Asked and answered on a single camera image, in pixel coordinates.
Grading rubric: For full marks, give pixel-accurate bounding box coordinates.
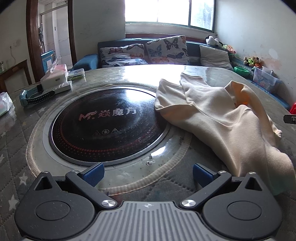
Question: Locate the blue sofa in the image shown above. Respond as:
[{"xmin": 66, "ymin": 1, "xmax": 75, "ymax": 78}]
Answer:
[{"xmin": 70, "ymin": 38, "xmax": 290, "ymax": 109}]

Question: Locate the green bowl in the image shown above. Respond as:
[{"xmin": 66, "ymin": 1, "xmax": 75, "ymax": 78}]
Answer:
[{"xmin": 233, "ymin": 66, "xmax": 252, "ymax": 78}]

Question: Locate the brown plush toy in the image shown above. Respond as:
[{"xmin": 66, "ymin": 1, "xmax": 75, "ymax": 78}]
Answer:
[{"xmin": 244, "ymin": 56, "xmax": 263, "ymax": 68}]

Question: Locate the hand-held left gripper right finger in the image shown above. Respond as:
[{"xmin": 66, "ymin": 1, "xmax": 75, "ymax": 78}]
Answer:
[{"xmin": 179, "ymin": 163, "xmax": 265, "ymax": 208}]

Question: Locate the white tissue box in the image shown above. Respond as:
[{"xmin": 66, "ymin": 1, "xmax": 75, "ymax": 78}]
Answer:
[{"xmin": 40, "ymin": 70, "xmax": 68, "ymax": 88}]

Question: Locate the pink plush toy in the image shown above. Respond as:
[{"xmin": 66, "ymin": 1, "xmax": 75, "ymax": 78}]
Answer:
[{"xmin": 223, "ymin": 44, "xmax": 236, "ymax": 55}]

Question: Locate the grey pillow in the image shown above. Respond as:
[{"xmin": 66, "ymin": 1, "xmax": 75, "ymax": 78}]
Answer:
[{"xmin": 199, "ymin": 45, "xmax": 234, "ymax": 71}]

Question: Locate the plastic wrapped tissue pack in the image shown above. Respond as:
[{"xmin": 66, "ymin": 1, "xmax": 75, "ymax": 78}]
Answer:
[{"xmin": 0, "ymin": 92, "xmax": 14, "ymax": 117}]

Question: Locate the white power strip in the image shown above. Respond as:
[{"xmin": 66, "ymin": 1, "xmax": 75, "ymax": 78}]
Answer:
[{"xmin": 38, "ymin": 81, "xmax": 73, "ymax": 94}]

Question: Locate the clear plastic storage box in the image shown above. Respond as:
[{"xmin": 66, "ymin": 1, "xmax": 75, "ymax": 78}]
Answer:
[{"xmin": 252, "ymin": 66, "xmax": 284, "ymax": 93}]

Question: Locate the cream long-sleeve garment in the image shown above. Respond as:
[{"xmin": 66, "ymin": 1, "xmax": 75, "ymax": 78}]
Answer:
[{"xmin": 154, "ymin": 72, "xmax": 296, "ymax": 196}]

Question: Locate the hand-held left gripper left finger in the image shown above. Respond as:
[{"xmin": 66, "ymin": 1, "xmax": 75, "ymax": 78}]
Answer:
[{"xmin": 29, "ymin": 162, "xmax": 117, "ymax": 208}]

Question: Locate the blue smartwatch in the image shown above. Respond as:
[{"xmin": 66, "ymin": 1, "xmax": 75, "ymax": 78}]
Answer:
[{"xmin": 20, "ymin": 85, "xmax": 56, "ymax": 106}]

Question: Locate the small blue white cabinet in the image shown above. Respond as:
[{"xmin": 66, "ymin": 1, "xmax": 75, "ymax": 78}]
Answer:
[{"xmin": 41, "ymin": 50, "xmax": 57, "ymax": 71}]

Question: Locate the window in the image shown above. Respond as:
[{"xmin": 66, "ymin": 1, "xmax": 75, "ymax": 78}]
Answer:
[{"xmin": 125, "ymin": 0, "xmax": 216, "ymax": 32}]

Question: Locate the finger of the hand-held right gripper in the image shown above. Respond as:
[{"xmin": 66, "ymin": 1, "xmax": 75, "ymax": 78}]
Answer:
[{"xmin": 283, "ymin": 114, "xmax": 296, "ymax": 125}]

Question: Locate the clear container with green contents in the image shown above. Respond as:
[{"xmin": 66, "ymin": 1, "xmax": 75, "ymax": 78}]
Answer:
[{"xmin": 68, "ymin": 68, "xmax": 85, "ymax": 81}]

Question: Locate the butterfly print pillow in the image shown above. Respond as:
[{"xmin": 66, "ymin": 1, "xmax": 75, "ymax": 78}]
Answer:
[
  {"xmin": 98, "ymin": 44, "xmax": 148, "ymax": 69},
  {"xmin": 145, "ymin": 35, "xmax": 190, "ymax": 66}
]

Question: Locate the panda plush toy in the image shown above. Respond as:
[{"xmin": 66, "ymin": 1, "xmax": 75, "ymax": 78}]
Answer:
[{"xmin": 206, "ymin": 35, "xmax": 223, "ymax": 47}]

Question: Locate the dark wooden door frame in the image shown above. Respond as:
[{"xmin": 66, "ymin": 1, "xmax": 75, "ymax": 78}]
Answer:
[{"xmin": 26, "ymin": 0, "xmax": 77, "ymax": 82}]

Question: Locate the round black induction cooktop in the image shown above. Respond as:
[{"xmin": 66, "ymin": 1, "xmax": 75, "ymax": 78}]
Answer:
[{"xmin": 43, "ymin": 82, "xmax": 176, "ymax": 167}]

